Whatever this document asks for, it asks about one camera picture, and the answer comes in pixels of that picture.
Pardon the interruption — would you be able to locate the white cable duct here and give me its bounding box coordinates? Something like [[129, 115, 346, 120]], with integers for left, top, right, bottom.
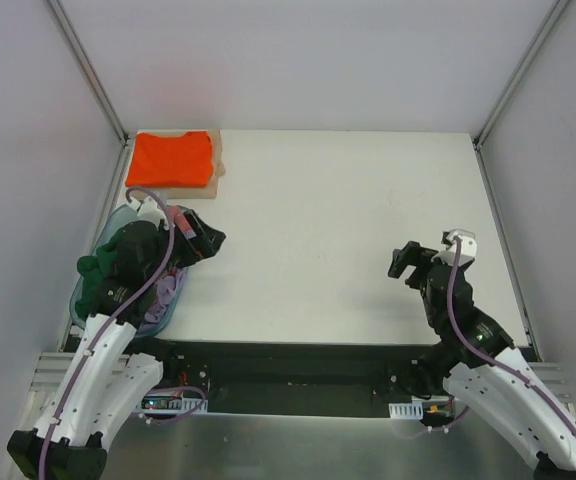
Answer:
[[137, 395, 208, 417], [388, 401, 424, 421]]

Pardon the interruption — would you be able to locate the left white cable duct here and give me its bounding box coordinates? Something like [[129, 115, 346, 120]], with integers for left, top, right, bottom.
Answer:
[[137, 395, 208, 417]]

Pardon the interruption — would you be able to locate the pink red t shirt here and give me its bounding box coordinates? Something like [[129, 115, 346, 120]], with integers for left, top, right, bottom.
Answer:
[[175, 213, 194, 238]]

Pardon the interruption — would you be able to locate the dark green t shirt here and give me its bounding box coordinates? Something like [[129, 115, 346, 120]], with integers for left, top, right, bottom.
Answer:
[[74, 230, 123, 320]]

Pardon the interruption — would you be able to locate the folded orange t shirt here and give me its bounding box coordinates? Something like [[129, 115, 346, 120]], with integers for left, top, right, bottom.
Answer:
[[125, 131, 215, 188]]

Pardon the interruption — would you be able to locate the aluminium corner post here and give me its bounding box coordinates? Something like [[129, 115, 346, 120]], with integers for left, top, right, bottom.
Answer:
[[472, 0, 574, 151], [45, 0, 132, 146]]

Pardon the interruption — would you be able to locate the right aluminium corner post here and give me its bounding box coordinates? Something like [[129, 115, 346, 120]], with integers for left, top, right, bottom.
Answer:
[[472, 0, 574, 151]]

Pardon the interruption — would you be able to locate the folded beige t shirt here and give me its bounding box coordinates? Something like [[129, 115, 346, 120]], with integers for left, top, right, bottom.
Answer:
[[148, 130, 226, 200]]

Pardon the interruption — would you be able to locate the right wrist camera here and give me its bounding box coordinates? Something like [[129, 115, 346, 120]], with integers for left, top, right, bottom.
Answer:
[[435, 229, 478, 266]]

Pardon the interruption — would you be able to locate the right white cable duct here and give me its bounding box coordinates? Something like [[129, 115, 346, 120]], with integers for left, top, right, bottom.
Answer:
[[388, 401, 424, 421]]

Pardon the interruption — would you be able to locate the left aluminium corner post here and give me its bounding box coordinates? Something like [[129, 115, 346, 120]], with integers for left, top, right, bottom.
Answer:
[[45, 0, 132, 146]]

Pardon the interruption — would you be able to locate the lilac purple t shirt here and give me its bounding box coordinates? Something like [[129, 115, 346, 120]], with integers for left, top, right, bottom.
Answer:
[[144, 268, 187, 326]]

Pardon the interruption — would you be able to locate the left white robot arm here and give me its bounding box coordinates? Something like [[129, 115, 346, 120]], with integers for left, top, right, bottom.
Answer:
[[7, 207, 226, 479]]

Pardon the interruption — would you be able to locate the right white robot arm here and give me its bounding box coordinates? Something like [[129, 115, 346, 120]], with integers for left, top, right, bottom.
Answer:
[[388, 235, 576, 479]]

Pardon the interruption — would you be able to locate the translucent blue plastic basket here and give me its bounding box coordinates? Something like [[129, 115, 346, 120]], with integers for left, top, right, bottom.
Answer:
[[69, 204, 188, 339]]

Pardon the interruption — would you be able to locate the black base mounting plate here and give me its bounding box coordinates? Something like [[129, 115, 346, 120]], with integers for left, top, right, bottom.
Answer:
[[125, 337, 450, 418]]

